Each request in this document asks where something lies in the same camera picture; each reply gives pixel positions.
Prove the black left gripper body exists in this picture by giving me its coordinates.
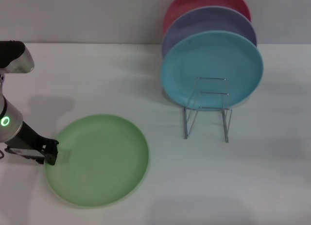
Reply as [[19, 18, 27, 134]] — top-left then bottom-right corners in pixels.
[[4, 121, 53, 151]]

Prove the green plastic plate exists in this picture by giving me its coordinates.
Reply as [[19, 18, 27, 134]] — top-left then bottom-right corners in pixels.
[[44, 114, 150, 208]]

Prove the cyan plastic plate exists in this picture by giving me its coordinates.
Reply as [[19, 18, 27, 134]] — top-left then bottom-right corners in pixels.
[[160, 30, 264, 112]]

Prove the purple plastic plate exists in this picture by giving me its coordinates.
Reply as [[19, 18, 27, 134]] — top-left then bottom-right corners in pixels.
[[161, 5, 258, 61]]

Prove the red plastic plate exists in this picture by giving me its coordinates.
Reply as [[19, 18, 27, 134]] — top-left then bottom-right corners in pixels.
[[163, 0, 251, 38]]

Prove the left wrist camera housing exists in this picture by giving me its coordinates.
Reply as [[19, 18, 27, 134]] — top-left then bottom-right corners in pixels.
[[4, 146, 46, 165]]

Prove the chrome wire plate rack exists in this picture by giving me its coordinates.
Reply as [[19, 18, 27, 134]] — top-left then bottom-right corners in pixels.
[[183, 76, 233, 143]]

